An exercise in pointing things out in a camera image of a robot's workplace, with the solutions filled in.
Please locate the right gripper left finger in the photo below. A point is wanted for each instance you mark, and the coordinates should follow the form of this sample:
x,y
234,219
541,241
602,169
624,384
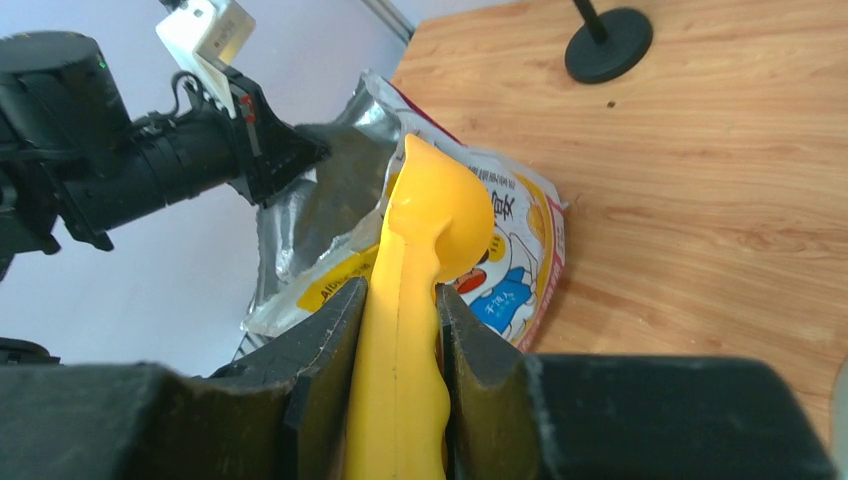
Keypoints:
x,y
275,413

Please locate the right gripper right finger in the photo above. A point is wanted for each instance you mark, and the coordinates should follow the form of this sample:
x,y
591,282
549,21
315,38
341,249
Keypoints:
x,y
517,415

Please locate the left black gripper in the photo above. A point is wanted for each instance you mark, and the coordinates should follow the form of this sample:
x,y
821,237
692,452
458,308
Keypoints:
x,y
270,153

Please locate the pet food bag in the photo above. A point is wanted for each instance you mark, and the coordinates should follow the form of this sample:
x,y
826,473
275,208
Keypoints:
x,y
498,225

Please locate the yellow plastic scoop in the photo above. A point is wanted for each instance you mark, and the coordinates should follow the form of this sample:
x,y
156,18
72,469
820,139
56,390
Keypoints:
x,y
417,298

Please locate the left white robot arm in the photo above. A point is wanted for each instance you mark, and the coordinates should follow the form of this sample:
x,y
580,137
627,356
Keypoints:
x,y
71,153

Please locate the grey double pet bowl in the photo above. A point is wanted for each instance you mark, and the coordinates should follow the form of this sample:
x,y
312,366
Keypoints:
x,y
838,420

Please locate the black microphone stand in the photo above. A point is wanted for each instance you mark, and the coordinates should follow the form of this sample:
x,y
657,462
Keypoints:
x,y
607,45

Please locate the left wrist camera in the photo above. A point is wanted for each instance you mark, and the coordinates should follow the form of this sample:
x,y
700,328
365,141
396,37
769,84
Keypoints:
x,y
204,37

